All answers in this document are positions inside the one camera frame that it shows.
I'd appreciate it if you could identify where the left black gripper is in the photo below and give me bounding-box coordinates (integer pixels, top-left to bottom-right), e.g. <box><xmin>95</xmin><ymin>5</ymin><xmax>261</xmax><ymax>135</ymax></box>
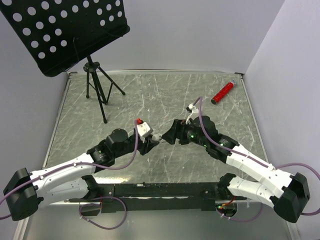
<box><xmin>113</xmin><ymin>133</ymin><xmax>159</xmax><ymax>158</ymax></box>

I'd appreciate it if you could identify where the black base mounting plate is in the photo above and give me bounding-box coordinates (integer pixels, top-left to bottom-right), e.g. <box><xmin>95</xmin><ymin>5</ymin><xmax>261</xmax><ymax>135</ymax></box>
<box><xmin>69</xmin><ymin>182</ymin><xmax>246</xmax><ymax>211</ymax></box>

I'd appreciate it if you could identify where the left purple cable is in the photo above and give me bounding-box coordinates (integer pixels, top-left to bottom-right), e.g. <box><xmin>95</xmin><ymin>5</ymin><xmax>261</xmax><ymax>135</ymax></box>
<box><xmin>0</xmin><ymin>119</ymin><xmax>143</xmax><ymax>230</ymax></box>

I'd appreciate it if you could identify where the purple cable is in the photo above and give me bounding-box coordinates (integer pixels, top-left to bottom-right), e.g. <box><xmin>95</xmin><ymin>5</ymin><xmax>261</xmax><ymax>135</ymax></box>
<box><xmin>0</xmin><ymin>119</ymin><xmax>143</xmax><ymax>230</ymax></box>
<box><xmin>194</xmin><ymin>97</ymin><xmax>320</xmax><ymax>223</ymax></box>

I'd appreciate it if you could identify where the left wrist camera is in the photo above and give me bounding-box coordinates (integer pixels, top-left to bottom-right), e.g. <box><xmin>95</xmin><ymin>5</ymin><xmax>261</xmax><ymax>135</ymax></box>
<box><xmin>135</xmin><ymin>118</ymin><xmax>153</xmax><ymax>143</ymax></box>

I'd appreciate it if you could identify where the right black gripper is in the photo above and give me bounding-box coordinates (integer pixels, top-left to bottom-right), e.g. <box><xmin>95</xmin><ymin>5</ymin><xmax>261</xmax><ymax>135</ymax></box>
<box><xmin>161</xmin><ymin>118</ymin><xmax>209</xmax><ymax>147</ymax></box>

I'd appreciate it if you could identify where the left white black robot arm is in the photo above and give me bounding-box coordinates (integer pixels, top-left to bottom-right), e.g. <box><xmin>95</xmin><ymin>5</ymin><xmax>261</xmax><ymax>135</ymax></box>
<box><xmin>2</xmin><ymin>128</ymin><xmax>161</xmax><ymax>221</ymax></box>

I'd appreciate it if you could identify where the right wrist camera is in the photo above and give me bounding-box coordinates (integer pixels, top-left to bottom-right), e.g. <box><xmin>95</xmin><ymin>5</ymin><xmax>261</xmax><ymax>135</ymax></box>
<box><xmin>185</xmin><ymin>104</ymin><xmax>199</xmax><ymax>124</ymax></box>

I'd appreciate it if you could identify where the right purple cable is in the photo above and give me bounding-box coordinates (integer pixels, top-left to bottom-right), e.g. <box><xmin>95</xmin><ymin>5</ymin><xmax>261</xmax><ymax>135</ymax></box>
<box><xmin>194</xmin><ymin>97</ymin><xmax>320</xmax><ymax>223</ymax></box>

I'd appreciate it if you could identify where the black perforated music stand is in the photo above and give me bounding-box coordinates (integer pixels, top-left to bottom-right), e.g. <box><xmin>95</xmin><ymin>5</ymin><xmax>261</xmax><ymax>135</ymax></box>
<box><xmin>0</xmin><ymin>0</ymin><xmax>131</xmax><ymax>124</ymax></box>

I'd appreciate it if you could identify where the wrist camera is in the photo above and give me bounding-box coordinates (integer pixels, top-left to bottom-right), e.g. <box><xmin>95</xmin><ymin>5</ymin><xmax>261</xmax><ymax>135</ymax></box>
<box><xmin>185</xmin><ymin>104</ymin><xmax>199</xmax><ymax>124</ymax></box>
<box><xmin>135</xmin><ymin>118</ymin><xmax>153</xmax><ymax>143</ymax></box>

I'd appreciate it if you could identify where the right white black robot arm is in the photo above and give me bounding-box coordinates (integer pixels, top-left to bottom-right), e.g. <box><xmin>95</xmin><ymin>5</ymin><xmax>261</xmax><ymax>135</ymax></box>
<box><xmin>162</xmin><ymin>116</ymin><xmax>310</xmax><ymax>223</ymax></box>

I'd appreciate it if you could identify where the white stapler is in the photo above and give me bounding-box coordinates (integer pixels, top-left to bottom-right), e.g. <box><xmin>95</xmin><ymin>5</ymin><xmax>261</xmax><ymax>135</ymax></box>
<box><xmin>151</xmin><ymin>134</ymin><xmax>161</xmax><ymax>142</ymax></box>

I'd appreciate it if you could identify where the red glitter tube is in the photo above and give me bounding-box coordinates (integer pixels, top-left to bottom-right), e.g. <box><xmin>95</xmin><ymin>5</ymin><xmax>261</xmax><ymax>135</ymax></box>
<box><xmin>211</xmin><ymin>79</ymin><xmax>237</xmax><ymax>105</ymax></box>

